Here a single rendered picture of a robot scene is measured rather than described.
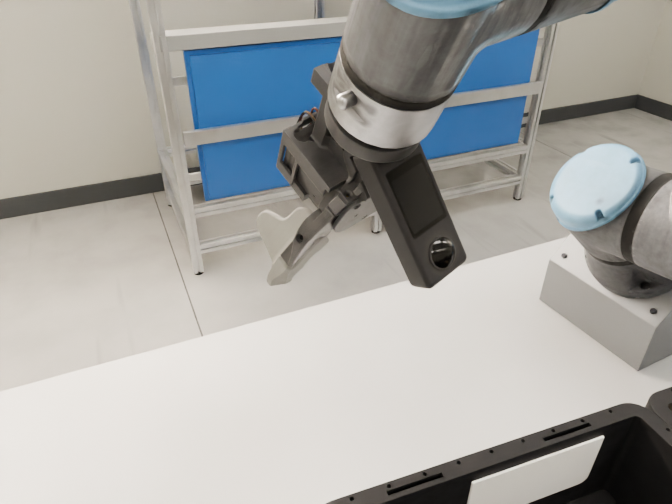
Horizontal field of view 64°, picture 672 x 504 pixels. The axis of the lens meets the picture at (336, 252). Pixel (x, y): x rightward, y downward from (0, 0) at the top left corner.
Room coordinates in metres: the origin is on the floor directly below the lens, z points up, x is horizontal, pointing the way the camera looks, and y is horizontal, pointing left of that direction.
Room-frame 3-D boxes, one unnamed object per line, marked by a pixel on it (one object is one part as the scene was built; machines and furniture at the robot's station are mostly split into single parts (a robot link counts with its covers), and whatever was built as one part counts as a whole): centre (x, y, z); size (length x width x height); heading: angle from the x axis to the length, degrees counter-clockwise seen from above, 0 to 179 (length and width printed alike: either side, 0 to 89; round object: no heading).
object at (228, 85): (2.01, 0.18, 0.60); 0.72 x 0.03 x 0.56; 114
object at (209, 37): (2.19, -0.17, 0.91); 1.70 x 0.10 x 0.05; 114
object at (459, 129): (2.33, -0.55, 0.60); 0.72 x 0.03 x 0.56; 114
